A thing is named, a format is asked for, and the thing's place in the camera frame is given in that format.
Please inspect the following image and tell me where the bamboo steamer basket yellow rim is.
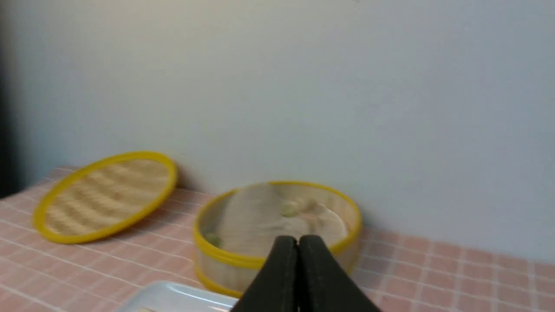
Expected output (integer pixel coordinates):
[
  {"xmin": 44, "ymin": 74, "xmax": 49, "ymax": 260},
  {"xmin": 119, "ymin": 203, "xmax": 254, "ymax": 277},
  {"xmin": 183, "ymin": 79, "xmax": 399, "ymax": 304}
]
[{"xmin": 193, "ymin": 180, "xmax": 362, "ymax": 298}]

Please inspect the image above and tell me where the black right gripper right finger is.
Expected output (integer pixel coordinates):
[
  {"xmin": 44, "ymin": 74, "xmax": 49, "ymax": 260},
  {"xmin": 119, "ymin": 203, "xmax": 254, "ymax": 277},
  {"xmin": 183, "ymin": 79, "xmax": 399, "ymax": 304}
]
[{"xmin": 298, "ymin": 235, "xmax": 380, "ymax": 312}]

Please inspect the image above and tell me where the green dumpling in steamer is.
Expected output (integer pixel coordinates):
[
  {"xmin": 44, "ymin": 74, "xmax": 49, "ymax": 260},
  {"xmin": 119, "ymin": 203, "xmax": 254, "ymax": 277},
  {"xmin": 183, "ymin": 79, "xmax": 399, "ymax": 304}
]
[{"xmin": 280, "ymin": 203, "xmax": 300, "ymax": 218}]

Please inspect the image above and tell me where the pinkish dumpling in steamer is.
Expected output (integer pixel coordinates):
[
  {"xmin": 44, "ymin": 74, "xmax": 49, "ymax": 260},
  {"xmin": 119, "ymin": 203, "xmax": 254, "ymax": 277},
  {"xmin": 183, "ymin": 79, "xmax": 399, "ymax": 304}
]
[{"xmin": 301, "ymin": 204, "xmax": 336, "ymax": 225}]

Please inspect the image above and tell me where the bamboo steamer lid yellow rim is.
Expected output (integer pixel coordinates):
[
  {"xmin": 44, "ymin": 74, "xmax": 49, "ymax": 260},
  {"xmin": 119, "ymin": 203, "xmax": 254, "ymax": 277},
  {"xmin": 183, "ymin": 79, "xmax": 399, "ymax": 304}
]
[{"xmin": 33, "ymin": 151, "xmax": 178, "ymax": 244}]

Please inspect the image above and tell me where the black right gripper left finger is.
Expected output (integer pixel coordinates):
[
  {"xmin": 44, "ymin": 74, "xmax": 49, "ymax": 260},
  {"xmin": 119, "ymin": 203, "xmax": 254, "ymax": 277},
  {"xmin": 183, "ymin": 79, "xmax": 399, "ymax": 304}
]
[{"xmin": 231, "ymin": 236, "xmax": 299, "ymax": 312}]

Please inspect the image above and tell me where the white square plate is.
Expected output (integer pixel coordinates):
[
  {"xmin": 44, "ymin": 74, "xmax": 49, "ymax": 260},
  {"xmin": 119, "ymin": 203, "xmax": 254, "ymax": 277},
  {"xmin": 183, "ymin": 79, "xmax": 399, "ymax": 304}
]
[{"xmin": 117, "ymin": 282, "xmax": 238, "ymax": 312}]

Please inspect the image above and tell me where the white steamer liner cloth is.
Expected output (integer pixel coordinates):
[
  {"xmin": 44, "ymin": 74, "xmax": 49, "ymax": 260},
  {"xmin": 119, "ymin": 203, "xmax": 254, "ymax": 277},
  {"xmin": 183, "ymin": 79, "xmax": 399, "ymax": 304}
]
[{"xmin": 204, "ymin": 182, "xmax": 348, "ymax": 257}]

